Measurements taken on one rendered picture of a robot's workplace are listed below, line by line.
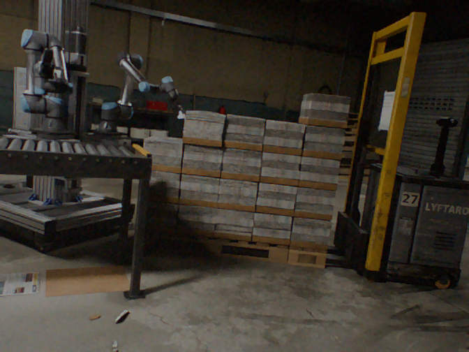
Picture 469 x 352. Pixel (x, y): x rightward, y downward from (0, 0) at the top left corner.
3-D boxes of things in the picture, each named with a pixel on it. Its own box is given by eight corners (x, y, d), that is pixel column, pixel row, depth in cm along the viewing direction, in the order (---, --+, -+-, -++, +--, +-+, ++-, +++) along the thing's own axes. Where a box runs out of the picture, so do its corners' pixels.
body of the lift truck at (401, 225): (354, 250, 375) (368, 161, 363) (416, 257, 377) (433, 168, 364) (383, 283, 307) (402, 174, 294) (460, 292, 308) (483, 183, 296)
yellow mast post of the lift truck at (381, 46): (338, 237, 376) (373, 33, 349) (349, 238, 376) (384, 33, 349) (341, 240, 367) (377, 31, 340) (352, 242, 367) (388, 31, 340)
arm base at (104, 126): (93, 130, 340) (94, 117, 338) (108, 130, 353) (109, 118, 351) (107, 132, 332) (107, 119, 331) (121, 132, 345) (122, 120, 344)
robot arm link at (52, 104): (65, 117, 297) (66, 98, 295) (44, 116, 290) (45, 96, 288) (61, 116, 307) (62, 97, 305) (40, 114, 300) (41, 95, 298)
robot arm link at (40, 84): (54, 96, 268) (55, 78, 267) (35, 93, 262) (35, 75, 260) (52, 96, 275) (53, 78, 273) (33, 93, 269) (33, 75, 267)
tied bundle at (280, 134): (257, 147, 345) (261, 119, 341) (293, 151, 345) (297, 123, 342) (262, 151, 307) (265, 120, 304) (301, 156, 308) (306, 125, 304)
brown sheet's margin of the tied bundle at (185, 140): (184, 140, 319) (185, 135, 318) (222, 144, 319) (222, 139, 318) (181, 142, 303) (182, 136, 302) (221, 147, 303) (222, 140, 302)
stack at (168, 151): (144, 232, 356) (153, 135, 343) (280, 247, 358) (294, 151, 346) (134, 248, 317) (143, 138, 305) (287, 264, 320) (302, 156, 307)
